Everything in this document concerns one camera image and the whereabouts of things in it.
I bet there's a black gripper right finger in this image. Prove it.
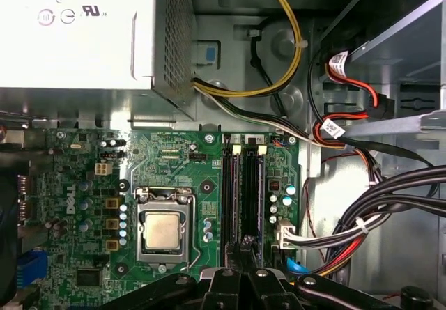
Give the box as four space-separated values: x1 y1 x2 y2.
243 235 401 310

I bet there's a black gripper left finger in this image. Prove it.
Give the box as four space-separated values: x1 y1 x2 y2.
100 242 243 310

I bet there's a black RAM slot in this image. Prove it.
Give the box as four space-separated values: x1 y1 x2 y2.
243 141 255 238
222 141 232 247

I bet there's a thin metal locking lever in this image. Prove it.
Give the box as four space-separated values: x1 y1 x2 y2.
187 193 203 272

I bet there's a white power connector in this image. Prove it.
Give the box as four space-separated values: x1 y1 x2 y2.
277 218 298 252

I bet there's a metal socket cover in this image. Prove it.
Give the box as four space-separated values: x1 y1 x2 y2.
135 200 192 264

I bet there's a silver CPU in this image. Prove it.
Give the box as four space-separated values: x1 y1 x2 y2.
144 212 182 250

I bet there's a black CPU socket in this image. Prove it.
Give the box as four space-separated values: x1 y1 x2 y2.
134 185 194 265

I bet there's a green Dell motherboard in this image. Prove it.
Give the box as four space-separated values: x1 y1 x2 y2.
15 128 301 310

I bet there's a blue VGA port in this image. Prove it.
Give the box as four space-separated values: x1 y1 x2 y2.
16 249 49 290

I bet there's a black PC case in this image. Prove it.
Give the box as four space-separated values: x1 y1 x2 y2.
0 0 446 310

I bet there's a grey metal drive cage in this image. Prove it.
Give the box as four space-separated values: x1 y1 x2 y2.
322 0 446 144

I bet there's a grey power supply unit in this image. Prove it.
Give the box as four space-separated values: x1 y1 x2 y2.
0 0 199 123

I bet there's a blue SATA wire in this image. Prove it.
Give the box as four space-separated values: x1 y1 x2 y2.
284 256 302 274

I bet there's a white and black wire bundle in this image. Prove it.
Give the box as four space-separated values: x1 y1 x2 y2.
190 79 349 150

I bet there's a black cable bundle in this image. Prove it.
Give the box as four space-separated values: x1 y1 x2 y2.
325 165 446 278

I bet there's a red and black wire bundle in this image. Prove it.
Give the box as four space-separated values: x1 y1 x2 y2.
308 48 397 150

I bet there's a yellow power wire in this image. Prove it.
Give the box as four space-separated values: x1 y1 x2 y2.
190 0 304 98

